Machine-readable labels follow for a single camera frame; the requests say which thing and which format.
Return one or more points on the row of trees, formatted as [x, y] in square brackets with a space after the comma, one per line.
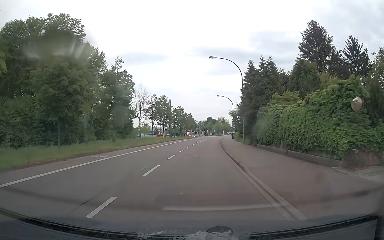
[55, 86]

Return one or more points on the grey asphalt road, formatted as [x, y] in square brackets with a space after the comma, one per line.
[192, 166]

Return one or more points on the tram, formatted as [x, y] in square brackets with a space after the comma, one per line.
[197, 132]

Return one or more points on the grey asphalt pavement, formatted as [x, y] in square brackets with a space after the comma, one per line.
[288, 176]

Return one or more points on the car's own bonnet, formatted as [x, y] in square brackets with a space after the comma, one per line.
[192, 230]

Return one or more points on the group of conifer trees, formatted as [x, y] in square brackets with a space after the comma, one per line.
[312, 63]

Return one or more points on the grass verge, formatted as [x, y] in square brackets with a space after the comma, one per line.
[45, 151]

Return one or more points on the low stone wall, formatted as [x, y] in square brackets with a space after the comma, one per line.
[312, 159]

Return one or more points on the dark pole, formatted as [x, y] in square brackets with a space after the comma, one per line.
[170, 118]

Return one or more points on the green ivy hedge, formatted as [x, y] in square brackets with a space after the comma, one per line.
[322, 120]

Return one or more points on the tall curved lamp post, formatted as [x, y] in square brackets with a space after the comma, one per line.
[242, 86]

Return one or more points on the round traffic mirror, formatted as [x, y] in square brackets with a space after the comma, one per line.
[357, 104]

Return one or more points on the road markings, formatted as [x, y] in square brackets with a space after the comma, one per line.
[151, 170]

